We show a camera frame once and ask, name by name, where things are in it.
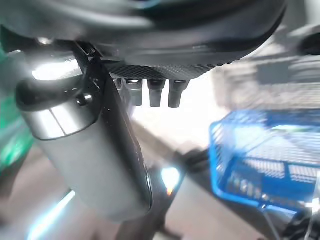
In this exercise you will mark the right robot hand dark palm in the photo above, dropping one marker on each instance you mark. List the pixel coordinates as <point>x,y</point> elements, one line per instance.
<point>175,37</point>

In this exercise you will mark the blue plastic mesh basket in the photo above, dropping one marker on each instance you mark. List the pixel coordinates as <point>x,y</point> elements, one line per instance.
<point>252,155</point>

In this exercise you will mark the grey blurred cabinet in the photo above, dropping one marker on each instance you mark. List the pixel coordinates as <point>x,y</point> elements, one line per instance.
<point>270,75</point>

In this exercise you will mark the green blurred object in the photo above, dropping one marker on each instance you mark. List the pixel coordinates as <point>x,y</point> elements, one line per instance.
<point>10,140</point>

